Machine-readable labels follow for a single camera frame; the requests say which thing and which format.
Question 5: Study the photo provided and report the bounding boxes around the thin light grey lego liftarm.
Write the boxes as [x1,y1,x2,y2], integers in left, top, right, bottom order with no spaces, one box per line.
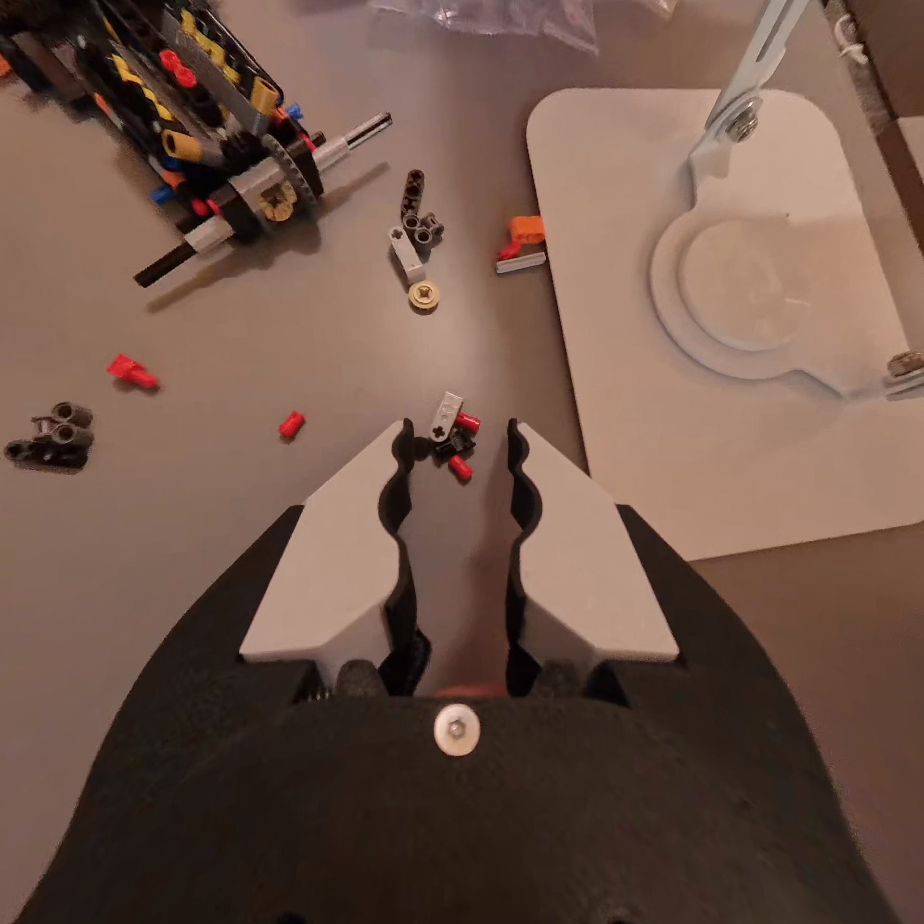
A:
[429,391,463,443]

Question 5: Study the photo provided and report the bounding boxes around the white book stand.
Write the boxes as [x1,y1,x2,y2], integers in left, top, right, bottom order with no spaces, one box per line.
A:
[525,0,924,563]

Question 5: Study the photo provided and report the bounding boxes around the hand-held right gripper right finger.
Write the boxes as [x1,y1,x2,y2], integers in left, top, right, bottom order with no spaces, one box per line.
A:
[504,417,681,699]

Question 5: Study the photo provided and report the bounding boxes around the red lego connector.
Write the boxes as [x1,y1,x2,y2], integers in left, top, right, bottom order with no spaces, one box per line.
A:
[106,353,160,391]

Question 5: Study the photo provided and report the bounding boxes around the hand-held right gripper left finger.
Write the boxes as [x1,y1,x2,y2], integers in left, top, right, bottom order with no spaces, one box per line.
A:
[238,419,433,697]

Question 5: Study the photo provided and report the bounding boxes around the elastic cord with white tip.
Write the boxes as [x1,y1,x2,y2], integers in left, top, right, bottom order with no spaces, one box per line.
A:
[832,13,869,67]

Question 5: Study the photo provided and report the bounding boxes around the lego car chassis assembly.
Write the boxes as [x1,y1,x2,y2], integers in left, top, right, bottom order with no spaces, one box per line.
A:
[0,0,395,290]

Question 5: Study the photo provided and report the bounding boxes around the clear plastic bag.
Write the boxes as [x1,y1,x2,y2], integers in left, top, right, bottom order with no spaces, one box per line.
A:
[367,0,602,56]

